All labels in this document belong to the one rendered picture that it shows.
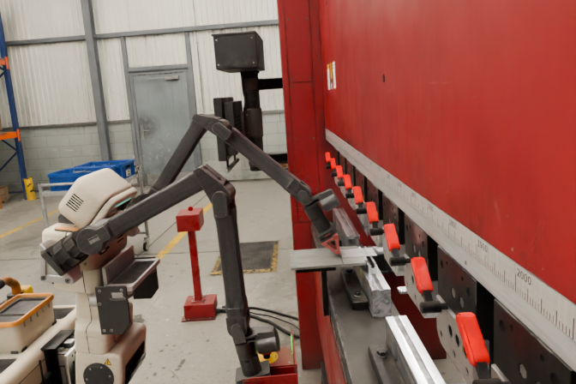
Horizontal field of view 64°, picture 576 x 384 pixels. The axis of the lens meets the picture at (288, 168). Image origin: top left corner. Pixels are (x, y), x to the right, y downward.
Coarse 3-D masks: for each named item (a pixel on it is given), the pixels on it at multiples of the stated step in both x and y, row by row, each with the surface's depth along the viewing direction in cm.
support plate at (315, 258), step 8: (344, 248) 177; (352, 248) 177; (296, 256) 172; (304, 256) 171; (312, 256) 170; (320, 256) 170; (328, 256) 169; (336, 256) 169; (296, 264) 164; (304, 264) 163; (312, 264) 163; (320, 264) 162; (328, 264) 162; (336, 264) 161; (344, 264) 161; (352, 264) 161; (360, 264) 161
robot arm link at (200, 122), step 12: (204, 120) 164; (216, 120) 164; (192, 132) 166; (204, 132) 168; (180, 144) 167; (192, 144) 167; (180, 156) 168; (168, 168) 169; (180, 168) 170; (156, 180) 170; (168, 180) 170
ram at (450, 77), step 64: (320, 0) 229; (384, 0) 100; (448, 0) 64; (512, 0) 47; (384, 64) 104; (448, 64) 66; (512, 64) 48; (384, 128) 109; (448, 128) 68; (512, 128) 49; (384, 192) 114; (448, 192) 69; (512, 192) 50; (512, 256) 51
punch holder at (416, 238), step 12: (408, 216) 93; (408, 228) 93; (420, 228) 85; (408, 240) 94; (420, 240) 85; (432, 240) 81; (408, 252) 94; (420, 252) 86; (432, 252) 81; (408, 264) 94; (432, 264) 82; (408, 276) 94; (432, 276) 82; (408, 288) 95; (420, 300) 87; (420, 312) 87
